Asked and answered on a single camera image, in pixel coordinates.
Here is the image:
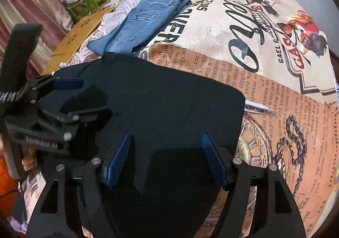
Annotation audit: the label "green patterned storage bag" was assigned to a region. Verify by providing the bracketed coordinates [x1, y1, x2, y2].
[66, 0, 120, 22]

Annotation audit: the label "black pants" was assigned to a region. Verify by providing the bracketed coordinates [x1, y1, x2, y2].
[40, 51, 245, 238]

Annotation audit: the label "striped red curtain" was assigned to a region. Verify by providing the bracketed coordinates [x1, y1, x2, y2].
[0, 0, 73, 79]

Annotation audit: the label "person's left hand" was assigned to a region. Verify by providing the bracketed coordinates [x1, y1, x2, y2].
[21, 148, 37, 173]

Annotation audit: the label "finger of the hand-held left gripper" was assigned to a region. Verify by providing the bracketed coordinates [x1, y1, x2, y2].
[26, 74, 85, 102]
[40, 107, 114, 129]

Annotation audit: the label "orange cloth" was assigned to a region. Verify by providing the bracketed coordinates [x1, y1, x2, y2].
[0, 153, 19, 196]

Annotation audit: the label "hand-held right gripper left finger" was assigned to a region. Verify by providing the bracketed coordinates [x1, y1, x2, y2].
[25, 133, 133, 238]

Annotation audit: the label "bed with newspaper-print sheet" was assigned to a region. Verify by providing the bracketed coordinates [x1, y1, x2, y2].
[21, 0, 339, 238]

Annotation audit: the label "blue jeans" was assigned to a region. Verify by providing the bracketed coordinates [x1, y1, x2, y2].
[87, 0, 191, 56]

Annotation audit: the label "wooden lap table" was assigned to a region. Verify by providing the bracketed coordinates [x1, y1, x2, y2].
[41, 6, 115, 75]

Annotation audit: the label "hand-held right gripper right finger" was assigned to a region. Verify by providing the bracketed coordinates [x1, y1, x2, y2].
[201, 133, 304, 238]

